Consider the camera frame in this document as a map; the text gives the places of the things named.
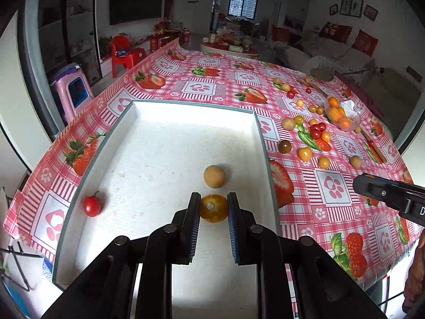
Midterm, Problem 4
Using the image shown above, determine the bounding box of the strawberry printed pink tablecloth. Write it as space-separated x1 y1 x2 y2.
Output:
3 38 419 295

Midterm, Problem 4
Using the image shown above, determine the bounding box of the large framed picture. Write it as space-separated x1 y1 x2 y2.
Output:
340 0 364 18

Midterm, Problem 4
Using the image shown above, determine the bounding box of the cluttered round coffee table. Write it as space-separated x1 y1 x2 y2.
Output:
200 28 261 57

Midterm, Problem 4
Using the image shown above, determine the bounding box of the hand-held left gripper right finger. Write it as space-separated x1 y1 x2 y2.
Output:
227 193 387 319

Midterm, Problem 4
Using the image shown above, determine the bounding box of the plastic bag of kumquats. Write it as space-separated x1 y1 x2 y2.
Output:
324 96 362 132

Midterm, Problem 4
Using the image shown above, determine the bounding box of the round beige stool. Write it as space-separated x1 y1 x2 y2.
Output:
310 68 334 82

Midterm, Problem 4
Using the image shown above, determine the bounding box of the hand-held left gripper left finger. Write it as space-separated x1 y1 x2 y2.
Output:
41 192 202 319

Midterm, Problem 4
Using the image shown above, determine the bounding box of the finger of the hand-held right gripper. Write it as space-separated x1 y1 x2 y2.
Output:
353 174 425 211

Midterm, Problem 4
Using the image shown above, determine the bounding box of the red printed cushion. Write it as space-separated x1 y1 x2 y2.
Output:
271 25 292 43
319 22 353 44
351 29 379 57

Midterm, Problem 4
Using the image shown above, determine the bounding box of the barred window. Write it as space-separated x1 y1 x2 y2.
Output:
228 0 259 19

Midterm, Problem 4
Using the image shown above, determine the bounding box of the red plastic chair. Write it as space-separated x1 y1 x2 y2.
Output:
109 35 147 78

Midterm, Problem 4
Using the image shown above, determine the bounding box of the person's right forearm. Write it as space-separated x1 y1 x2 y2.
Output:
402 231 425 313

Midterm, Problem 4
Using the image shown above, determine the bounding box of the white foam tray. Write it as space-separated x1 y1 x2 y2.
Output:
52 99 279 291

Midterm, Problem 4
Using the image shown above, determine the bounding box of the pink plastic stool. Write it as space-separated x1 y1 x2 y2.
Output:
50 63 94 123

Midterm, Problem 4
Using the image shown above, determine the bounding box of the grey sofa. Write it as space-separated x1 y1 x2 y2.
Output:
269 28 382 85

